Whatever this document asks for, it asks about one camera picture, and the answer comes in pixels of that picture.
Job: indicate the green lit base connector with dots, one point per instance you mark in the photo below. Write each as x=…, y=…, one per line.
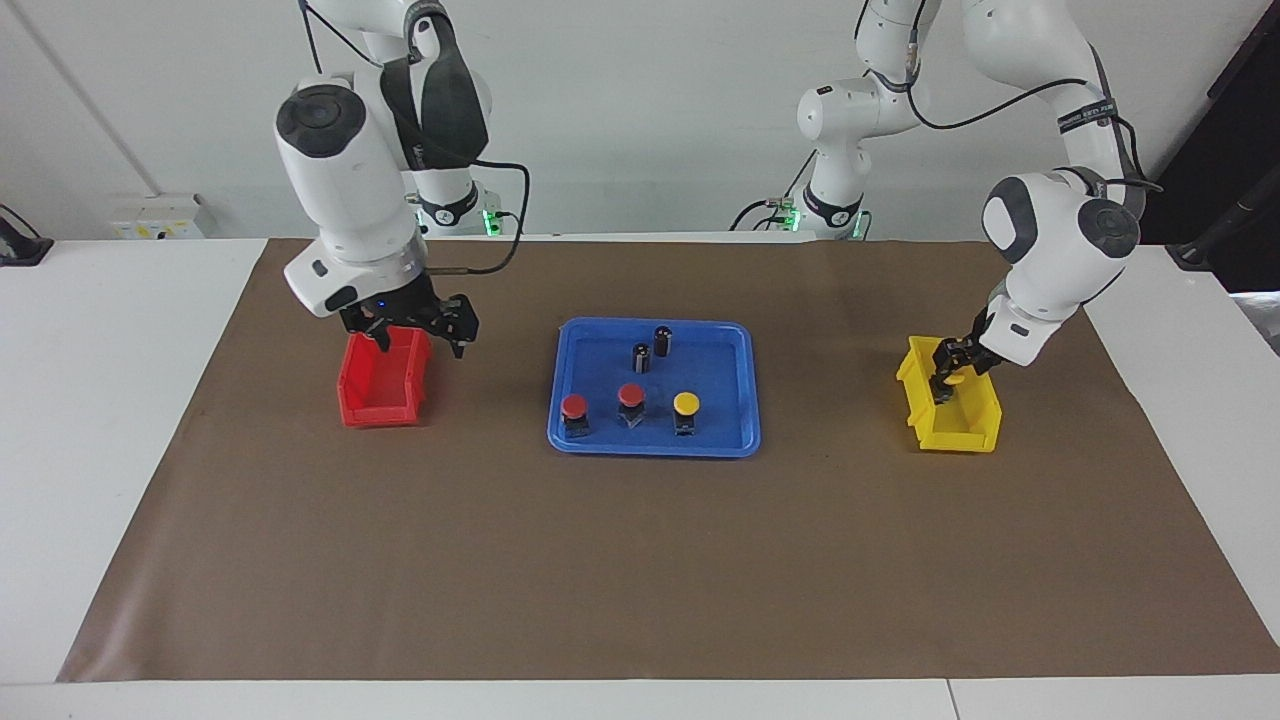
x=785, y=215
x=490, y=220

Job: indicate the red push button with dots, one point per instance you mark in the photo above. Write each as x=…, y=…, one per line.
x=630, y=394
x=574, y=405

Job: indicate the red plastic bin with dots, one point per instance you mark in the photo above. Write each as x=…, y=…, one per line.
x=360, y=395

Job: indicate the yellow push button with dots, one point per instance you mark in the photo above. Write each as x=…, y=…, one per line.
x=955, y=378
x=686, y=403

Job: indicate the black clamp mount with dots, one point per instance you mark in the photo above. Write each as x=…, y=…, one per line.
x=22, y=250

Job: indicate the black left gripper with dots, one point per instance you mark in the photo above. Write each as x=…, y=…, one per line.
x=970, y=355

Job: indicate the black cylindrical capacitor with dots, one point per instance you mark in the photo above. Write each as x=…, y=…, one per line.
x=663, y=342
x=641, y=358

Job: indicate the brown table mat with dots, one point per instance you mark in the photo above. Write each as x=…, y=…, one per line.
x=640, y=560

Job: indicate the yellow plastic bin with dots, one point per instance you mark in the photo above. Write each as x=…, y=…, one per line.
x=985, y=420

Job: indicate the black curtain panel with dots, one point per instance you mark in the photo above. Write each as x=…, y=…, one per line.
x=1240, y=120

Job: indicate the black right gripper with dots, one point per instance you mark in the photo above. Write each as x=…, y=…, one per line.
x=420, y=305

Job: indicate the white wall socket box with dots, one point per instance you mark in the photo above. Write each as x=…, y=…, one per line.
x=155, y=215

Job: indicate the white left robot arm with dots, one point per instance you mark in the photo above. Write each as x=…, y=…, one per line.
x=1050, y=250

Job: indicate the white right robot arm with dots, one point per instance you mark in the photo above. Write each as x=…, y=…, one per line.
x=345, y=190

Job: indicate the blue plastic tray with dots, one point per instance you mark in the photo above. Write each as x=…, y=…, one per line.
x=720, y=360

